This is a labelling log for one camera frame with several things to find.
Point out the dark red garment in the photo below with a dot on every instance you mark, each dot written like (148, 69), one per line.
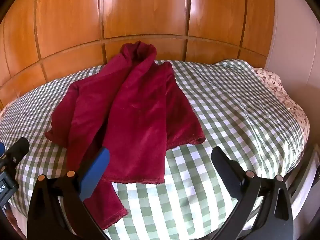
(130, 105)

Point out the floral bed sheet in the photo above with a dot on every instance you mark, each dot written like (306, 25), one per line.
(287, 97)

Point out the wooden wardrobe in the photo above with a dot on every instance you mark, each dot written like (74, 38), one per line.
(150, 10)

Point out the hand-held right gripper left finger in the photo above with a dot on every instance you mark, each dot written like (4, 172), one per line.
(96, 172)

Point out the green checked bed cover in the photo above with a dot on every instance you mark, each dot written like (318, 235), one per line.
(225, 105)

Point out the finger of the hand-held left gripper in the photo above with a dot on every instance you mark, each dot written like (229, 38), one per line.
(16, 152)

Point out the dark bed frame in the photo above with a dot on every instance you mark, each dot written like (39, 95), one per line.
(305, 167)

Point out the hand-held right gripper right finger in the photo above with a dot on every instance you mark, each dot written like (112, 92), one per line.
(225, 172)

